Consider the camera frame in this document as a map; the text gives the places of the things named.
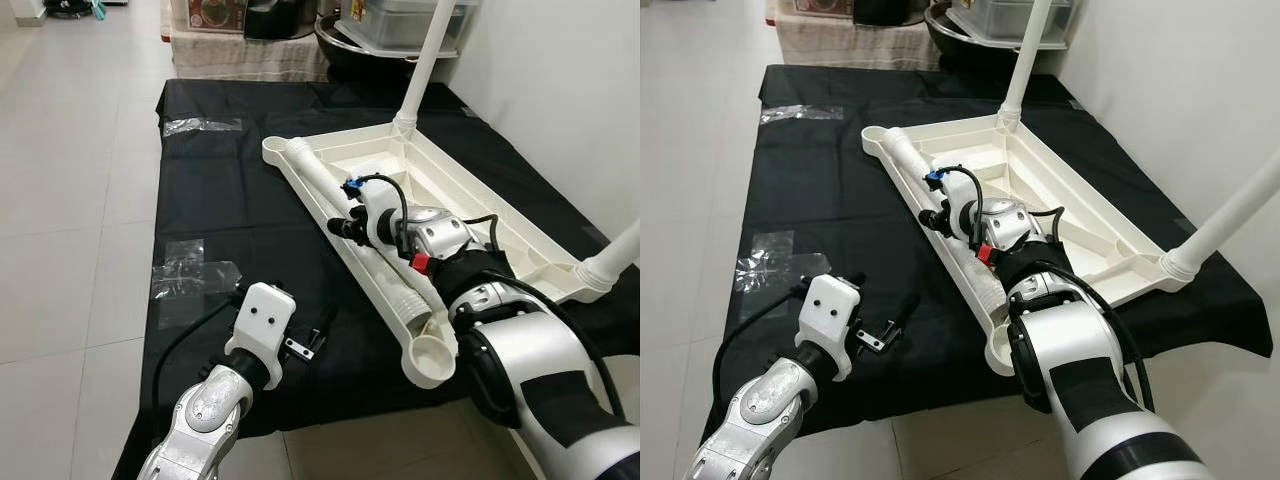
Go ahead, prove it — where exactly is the black tablecloth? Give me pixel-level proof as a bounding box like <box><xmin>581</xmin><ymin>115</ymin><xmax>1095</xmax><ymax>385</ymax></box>
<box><xmin>712</xmin><ymin>65</ymin><xmax>1263</xmax><ymax>451</ymax></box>
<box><xmin>110</xmin><ymin>78</ymin><xmax>640</xmax><ymax>480</ymax></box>

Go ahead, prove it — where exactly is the cross-shaped clear tape piece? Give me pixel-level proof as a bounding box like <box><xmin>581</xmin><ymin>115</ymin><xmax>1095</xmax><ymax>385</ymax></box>
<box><xmin>735</xmin><ymin>230</ymin><xmax>831</xmax><ymax>301</ymax></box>
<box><xmin>150</xmin><ymin>238</ymin><xmax>244</xmax><ymax>326</ymax></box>

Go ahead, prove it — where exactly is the white plastic table top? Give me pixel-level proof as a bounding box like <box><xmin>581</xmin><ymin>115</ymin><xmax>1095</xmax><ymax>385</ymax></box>
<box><xmin>262</xmin><ymin>115</ymin><xmax>601</xmax><ymax>389</ymax></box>
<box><xmin>860</xmin><ymin>108</ymin><xmax>1201</xmax><ymax>379</ymax></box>

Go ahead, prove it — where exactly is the clear tape strip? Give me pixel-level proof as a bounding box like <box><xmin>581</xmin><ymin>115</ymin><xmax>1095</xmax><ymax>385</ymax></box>
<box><xmin>163</xmin><ymin>117</ymin><xmax>244</xmax><ymax>136</ymax></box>
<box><xmin>760</xmin><ymin>105</ymin><xmax>844</xmax><ymax>124</ymax></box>

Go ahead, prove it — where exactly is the black wok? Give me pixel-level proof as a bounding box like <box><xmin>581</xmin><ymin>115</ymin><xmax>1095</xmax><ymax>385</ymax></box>
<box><xmin>925</xmin><ymin>5</ymin><xmax>1031</xmax><ymax>69</ymax></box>
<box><xmin>313</xmin><ymin>10</ymin><xmax>431</xmax><ymax>76</ymax></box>

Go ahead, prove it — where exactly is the beige patterned bench cloth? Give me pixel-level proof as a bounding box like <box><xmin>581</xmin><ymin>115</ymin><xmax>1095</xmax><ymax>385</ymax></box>
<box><xmin>775</xmin><ymin>15</ymin><xmax>941</xmax><ymax>71</ymax></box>
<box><xmin>165</xmin><ymin>28</ymin><xmax>331</xmax><ymax>83</ymax></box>

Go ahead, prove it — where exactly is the clear plastic storage box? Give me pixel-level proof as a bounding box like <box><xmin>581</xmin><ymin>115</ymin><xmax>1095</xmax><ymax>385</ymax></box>
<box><xmin>335</xmin><ymin>0</ymin><xmax>479</xmax><ymax>56</ymax></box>
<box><xmin>945</xmin><ymin>0</ymin><xmax>1076</xmax><ymax>49</ymax></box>

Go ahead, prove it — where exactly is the black bag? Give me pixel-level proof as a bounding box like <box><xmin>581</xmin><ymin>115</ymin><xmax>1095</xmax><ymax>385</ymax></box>
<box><xmin>243</xmin><ymin>0</ymin><xmax>316</xmax><ymax>41</ymax></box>
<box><xmin>853</xmin><ymin>0</ymin><xmax>926</xmax><ymax>26</ymax></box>

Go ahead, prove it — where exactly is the black round floor object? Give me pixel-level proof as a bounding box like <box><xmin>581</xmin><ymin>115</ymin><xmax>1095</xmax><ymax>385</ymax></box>
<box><xmin>45</xmin><ymin>0</ymin><xmax>106</xmax><ymax>21</ymax></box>

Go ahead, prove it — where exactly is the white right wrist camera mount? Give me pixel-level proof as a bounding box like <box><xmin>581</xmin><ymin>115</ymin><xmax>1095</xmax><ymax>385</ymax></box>
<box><xmin>345</xmin><ymin>175</ymin><xmax>401</xmax><ymax>249</ymax></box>
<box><xmin>940</xmin><ymin>170</ymin><xmax>986</xmax><ymax>246</ymax></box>

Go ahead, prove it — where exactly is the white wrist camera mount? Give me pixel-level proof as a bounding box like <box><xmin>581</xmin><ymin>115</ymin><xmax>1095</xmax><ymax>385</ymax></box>
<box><xmin>940</xmin><ymin>170</ymin><xmax>986</xmax><ymax>246</ymax></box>
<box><xmin>797</xmin><ymin>275</ymin><xmax>863</xmax><ymax>383</ymax></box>
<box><xmin>225</xmin><ymin>283</ymin><xmax>298</xmax><ymax>391</ymax></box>
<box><xmin>345</xmin><ymin>175</ymin><xmax>401</xmax><ymax>249</ymax></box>

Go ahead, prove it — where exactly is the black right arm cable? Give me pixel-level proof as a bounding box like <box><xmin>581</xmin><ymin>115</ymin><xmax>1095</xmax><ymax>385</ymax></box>
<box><xmin>345</xmin><ymin>173</ymin><xmax>626</xmax><ymax>421</ymax></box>
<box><xmin>925</xmin><ymin>165</ymin><xmax>1156</xmax><ymax>411</ymax></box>

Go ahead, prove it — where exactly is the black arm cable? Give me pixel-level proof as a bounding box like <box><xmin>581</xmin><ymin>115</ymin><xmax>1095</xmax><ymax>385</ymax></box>
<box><xmin>925</xmin><ymin>165</ymin><xmax>1156</xmax><ymax>411</ymax></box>
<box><xmin>148</xmin><ymin>295</ymin><xmax>241</xmax><ymax>441</ymax></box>
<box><xmin>710</xmin><ymin>285</ymin><xmax>811</xmax><ymax>421</ymax></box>
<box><xmin>345</xmin><ymin>173</ymin><xmax>626</xmax><ymax>421</ymax></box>

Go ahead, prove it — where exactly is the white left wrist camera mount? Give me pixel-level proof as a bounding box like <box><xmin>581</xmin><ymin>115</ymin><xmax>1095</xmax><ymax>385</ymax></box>
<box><xmin>225</xmin><ymin>283</ymin><xmax>298</xmax><ymax>391</ymax></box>
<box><xmin>797</xmin><ymin>275</ymin><xmax>863</xmax><ymax>383</ymax></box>

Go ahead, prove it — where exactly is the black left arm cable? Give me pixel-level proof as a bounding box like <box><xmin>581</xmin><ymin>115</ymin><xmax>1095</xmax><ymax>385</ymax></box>
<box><xmin>148</xmin><ymin>295</ymin><xmax>241</xmax><ymax>441</ymax></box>
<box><xmin>710</xmin><ymin>285</ymin><xmax>811</xmax><ymax>421</ymax></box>

